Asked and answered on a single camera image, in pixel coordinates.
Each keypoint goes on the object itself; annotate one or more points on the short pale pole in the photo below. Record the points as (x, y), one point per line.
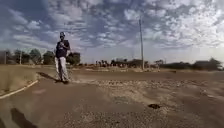
(20, 57)

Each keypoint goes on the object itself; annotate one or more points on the distant line of trees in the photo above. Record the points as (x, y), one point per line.
(150, 63)

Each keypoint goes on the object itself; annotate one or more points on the low dark building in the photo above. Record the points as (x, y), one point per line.
(200, 65)

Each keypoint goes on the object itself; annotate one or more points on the person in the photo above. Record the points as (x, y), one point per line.
(62, 55)

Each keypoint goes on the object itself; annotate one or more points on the pale kerb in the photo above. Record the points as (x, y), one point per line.
(20, 89)

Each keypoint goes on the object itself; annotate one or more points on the tall utility pole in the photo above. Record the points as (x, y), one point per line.
(141, 46)

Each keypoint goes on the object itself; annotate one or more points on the dark asphalt road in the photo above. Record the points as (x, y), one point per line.
(116, 103)

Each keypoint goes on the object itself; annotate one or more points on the row of trees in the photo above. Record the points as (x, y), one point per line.
(40, 57)

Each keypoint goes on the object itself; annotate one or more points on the dry grass verge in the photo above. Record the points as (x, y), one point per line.
(16, 76)

